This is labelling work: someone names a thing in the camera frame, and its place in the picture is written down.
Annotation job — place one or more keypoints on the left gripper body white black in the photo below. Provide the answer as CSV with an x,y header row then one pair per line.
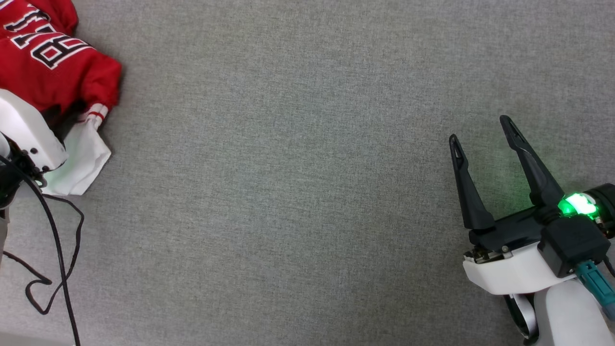
x,y
26,129

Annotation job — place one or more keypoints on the red and white jersey garment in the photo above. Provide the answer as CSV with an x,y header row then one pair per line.
x,y
57,81

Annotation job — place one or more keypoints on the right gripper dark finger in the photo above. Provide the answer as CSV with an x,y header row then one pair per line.
x,y
533,168
468,192

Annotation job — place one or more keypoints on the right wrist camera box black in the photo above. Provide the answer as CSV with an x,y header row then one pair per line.
x,y
571,245

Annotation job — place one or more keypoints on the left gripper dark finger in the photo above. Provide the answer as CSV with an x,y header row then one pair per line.
x,y
62,122

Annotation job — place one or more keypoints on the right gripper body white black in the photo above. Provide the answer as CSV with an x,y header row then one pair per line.
x,y
509,269

